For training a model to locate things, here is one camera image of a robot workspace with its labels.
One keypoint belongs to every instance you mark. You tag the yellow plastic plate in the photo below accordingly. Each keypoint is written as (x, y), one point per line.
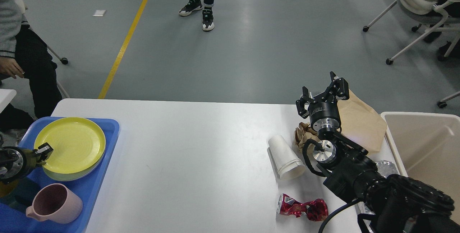
(77, 143)

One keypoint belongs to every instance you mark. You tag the white paper scrap on floor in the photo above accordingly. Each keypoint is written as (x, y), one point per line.
(99, 13)

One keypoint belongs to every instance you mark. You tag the pale green plate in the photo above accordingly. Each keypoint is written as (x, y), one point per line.
(60, 177)

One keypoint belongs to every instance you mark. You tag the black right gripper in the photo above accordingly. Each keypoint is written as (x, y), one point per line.
(324, 113)

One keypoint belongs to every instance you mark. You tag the pink mug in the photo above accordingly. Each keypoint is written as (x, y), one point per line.
(57, 203)

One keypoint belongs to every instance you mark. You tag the crumpled brown paper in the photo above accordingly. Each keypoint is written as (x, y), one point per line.
(303, 133)

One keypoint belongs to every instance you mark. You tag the teal mug yellow inside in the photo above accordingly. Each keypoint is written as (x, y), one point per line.
(19, 194)

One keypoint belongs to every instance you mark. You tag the white side table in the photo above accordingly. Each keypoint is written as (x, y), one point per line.
(6, 95)

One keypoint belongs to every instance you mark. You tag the brown paper bag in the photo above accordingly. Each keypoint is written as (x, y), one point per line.
(361, 123)

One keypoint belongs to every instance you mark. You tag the blue plastic tray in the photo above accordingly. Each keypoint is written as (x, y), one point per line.
(87, 187)

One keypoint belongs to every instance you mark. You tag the beige plastic bin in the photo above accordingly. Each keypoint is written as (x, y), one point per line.
(426, 147)

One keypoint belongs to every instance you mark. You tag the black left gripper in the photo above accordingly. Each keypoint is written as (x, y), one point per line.
(17, 163)

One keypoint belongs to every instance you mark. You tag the crushed red can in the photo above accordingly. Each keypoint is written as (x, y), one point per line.
(315, 210)

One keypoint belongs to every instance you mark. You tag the white paper cup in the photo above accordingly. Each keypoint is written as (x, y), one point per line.
(287, 163)

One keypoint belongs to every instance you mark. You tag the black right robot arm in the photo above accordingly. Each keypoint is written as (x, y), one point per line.
(353, 177)

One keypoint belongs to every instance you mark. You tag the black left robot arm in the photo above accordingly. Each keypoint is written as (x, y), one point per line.
(18, 162)

